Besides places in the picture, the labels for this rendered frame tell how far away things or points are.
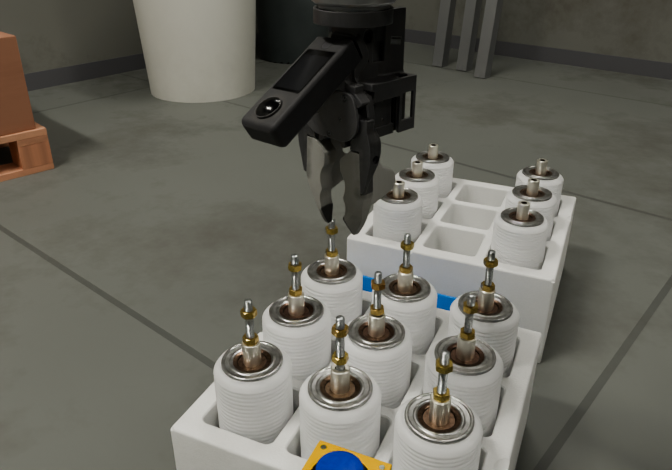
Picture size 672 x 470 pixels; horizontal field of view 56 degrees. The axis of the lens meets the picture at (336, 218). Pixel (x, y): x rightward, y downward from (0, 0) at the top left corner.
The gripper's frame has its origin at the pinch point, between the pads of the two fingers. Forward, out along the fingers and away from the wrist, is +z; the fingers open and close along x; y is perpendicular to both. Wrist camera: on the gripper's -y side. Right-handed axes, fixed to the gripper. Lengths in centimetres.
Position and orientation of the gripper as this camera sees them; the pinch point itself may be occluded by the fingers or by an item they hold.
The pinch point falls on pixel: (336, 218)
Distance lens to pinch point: 62.7
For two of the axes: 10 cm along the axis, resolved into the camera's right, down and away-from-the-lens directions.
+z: 0.0, 9.0, 4.4
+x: -6.9, -3.2, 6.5
